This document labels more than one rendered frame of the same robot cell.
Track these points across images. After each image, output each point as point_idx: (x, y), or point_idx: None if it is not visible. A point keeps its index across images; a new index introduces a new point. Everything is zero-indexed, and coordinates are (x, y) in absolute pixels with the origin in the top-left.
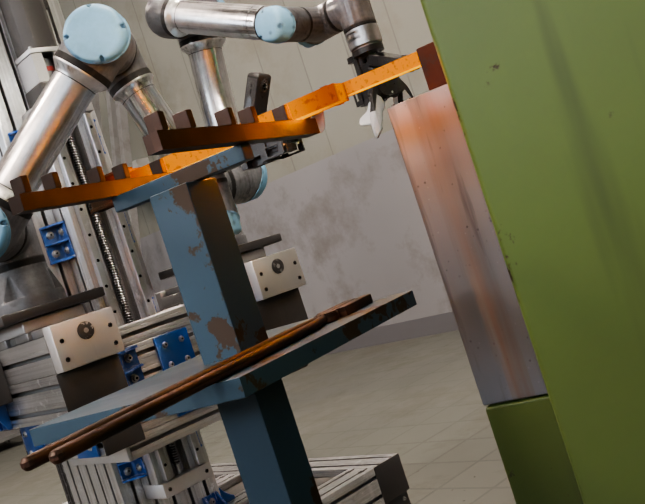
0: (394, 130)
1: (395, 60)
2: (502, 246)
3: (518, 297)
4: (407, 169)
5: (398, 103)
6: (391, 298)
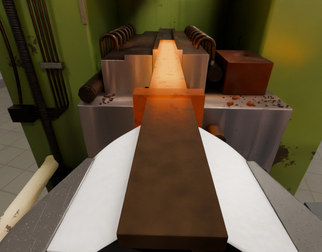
0: (286, 125)
1: (178, 57)
2: (319, 144)
3: (312, 158)
4: (277, 150)
5: (286, 104)
6: None
